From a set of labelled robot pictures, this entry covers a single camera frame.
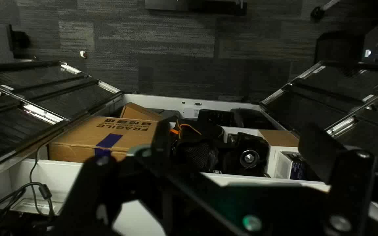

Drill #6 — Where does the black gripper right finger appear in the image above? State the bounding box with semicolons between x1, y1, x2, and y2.
299;123;376;236

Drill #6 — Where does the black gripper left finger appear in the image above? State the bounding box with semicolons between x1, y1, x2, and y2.
49;156;161;236

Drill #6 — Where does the black cable bundle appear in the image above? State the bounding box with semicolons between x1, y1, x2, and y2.
0;145;55;236

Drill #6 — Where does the brown cardboard box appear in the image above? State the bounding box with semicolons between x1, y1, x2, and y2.
47;102;161;162

